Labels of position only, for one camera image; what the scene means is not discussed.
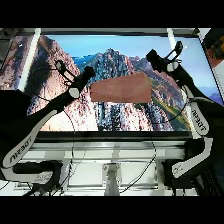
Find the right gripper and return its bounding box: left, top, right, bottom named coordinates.
left=145, top=48, right=166, bottom=73

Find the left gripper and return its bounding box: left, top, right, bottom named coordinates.
left=77, top=65, right=97, bottom=90

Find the pink-brown folded garment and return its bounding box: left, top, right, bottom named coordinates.
left=89, top=72, right=153, bottom=104

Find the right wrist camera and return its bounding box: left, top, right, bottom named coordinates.
left=165, top=40, right=185, bottom=63

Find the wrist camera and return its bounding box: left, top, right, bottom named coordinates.
left=165, top=40, right=185, bottom=63
left=54, top=59, right=76, bottom=86

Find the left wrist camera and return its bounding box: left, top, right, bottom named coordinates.
left=54, top=59, right=76, bottom=86

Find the black cable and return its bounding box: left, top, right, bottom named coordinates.
left=118, top=99, right=192, bottom=195
left=49, top=108, right=78, bottom=197

